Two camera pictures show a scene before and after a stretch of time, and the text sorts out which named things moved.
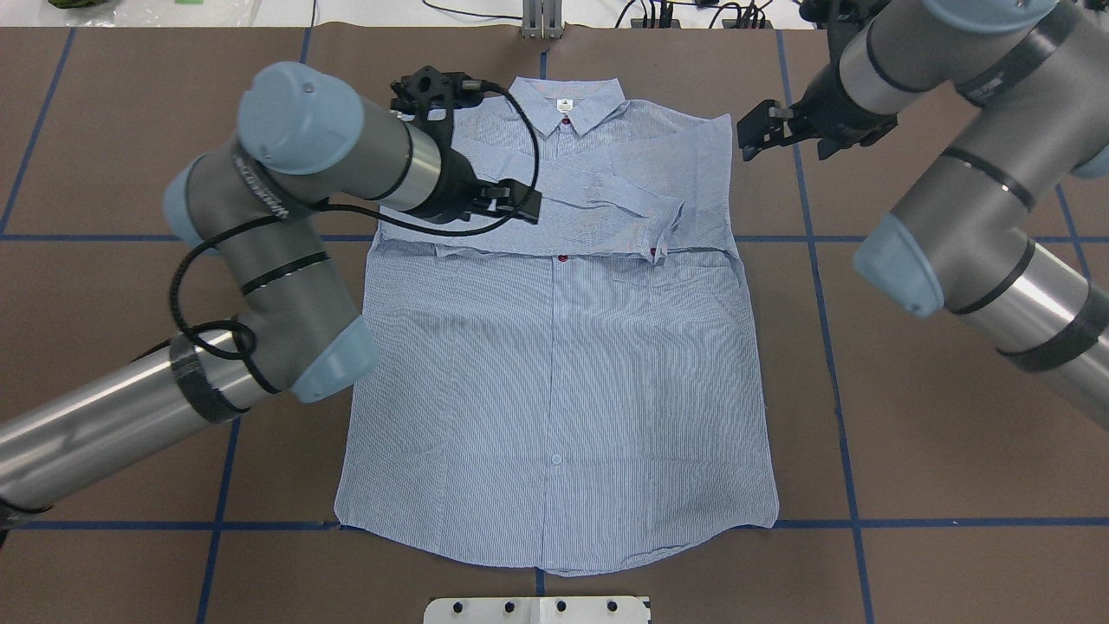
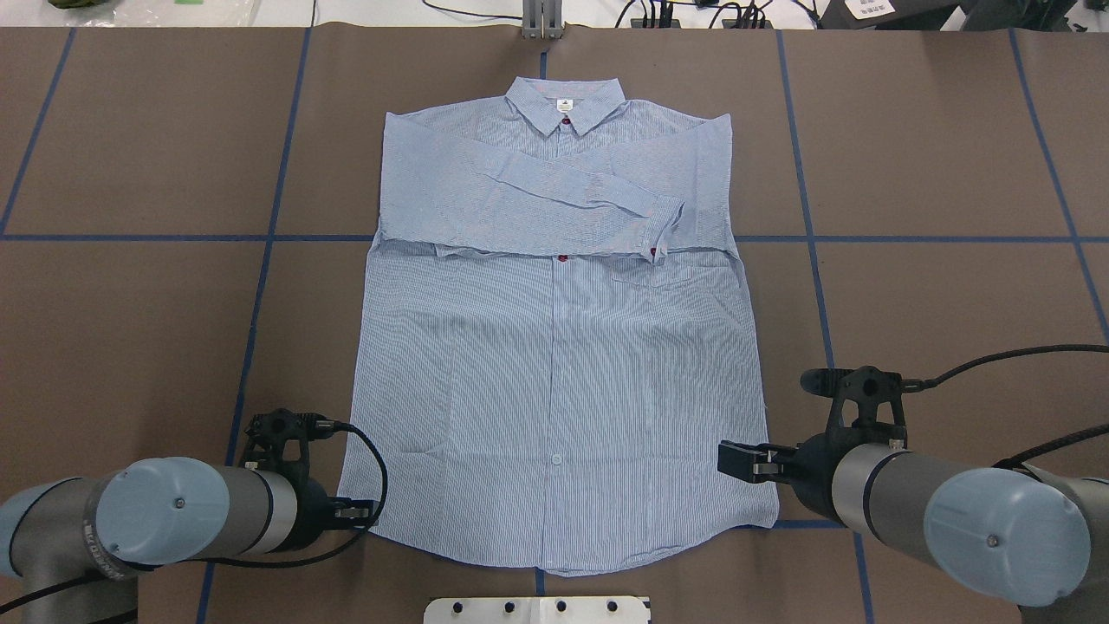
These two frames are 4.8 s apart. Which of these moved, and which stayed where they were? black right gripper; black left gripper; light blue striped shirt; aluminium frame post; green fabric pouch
Moved: black right gripper; black left gripper
Stayed: light blue striped shirt; aluminium frame post; green fabric pouch
